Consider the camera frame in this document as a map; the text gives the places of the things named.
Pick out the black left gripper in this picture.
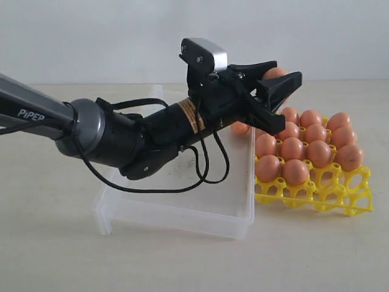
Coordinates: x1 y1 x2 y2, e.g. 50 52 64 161
185 60 302 135

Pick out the brown egg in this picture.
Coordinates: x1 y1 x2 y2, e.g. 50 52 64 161
334 145 364 172
330 127 357 150
281 159 309 186
230 122 250 136
255 134 277 159
278 121 300 141
326 112 352 133
306 141 332 168
281 106 300 126
280 137 304 161
255 128 266 137
304 123 327 143
255 155 281 183
263 67 287 80
300 109 322 128

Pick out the clear plastic box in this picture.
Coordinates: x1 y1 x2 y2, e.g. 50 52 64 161
91 83 256 241

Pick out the yellow plastic egg tray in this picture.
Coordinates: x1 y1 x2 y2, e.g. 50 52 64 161
253 113 373 217

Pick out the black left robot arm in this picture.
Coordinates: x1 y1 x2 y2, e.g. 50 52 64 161
1 61 302 180

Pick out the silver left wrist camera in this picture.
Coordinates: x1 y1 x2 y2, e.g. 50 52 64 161
179 38 228 75

